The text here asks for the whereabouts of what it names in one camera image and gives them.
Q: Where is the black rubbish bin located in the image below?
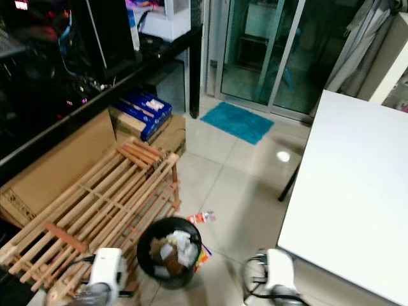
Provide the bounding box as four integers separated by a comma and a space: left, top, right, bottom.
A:
136, 217, 203, 291

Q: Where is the orange wrapper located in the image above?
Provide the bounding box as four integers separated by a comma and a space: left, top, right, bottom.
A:
194, 245, 211, 265

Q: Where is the crumpled white paper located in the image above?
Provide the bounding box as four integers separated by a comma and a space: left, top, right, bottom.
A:
166, 231, 198, 267

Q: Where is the red white wrapper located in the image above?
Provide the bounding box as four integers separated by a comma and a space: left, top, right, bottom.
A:
187, 210, 216, 224

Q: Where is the black table leg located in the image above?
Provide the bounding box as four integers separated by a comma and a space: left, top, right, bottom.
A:
278, 163, 302, 203

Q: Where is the brown cardboard scrap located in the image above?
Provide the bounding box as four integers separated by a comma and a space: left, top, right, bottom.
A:
149, 237, 170, 262

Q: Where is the teal floor mat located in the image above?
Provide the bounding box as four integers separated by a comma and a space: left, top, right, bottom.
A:
200, 101, 275, 145

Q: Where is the small brown cardboard box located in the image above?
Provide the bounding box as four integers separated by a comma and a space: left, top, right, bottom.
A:
112, 105, 187, 157

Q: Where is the blue box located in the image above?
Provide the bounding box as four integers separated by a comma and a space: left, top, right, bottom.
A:
115, 89, 173, 142

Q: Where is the wooden slatted rack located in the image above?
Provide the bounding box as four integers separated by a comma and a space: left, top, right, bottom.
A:
0, 139, 182, 305

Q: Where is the large brown cardboard box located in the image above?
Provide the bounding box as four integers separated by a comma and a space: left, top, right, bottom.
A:
0, 112, 122, 229

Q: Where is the sliding glass door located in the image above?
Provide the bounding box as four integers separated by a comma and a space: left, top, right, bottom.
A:
207, 0, 367, 119

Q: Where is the black desk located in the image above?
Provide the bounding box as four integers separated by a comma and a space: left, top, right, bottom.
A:
0, 24, 205, 187

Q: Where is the grey curtain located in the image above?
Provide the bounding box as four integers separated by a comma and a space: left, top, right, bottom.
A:
325, 0, 397, 96

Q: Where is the white box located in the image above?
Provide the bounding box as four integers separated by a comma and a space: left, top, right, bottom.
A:
127, 0, 192, 42

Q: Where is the black computer tower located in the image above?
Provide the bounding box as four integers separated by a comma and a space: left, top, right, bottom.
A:
70, 0, 127, 80

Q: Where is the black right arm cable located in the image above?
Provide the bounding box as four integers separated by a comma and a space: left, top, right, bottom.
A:
242, 254, 268, 300

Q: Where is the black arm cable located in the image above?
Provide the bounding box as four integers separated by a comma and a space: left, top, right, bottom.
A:
64, 255, 96, 281
242, 254, 268, 300

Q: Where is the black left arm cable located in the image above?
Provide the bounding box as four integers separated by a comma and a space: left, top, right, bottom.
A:
64, 255, 96, 281

